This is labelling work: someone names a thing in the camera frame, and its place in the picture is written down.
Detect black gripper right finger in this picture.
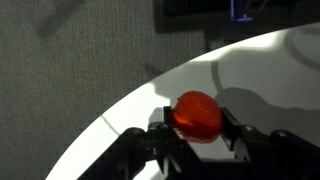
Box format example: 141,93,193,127
220,107,320,180

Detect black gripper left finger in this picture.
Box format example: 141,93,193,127
77,106,204,180

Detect red toy strawberry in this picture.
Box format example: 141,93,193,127
170,90,224,144

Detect black device with blue light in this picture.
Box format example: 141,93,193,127
153,0,320,44

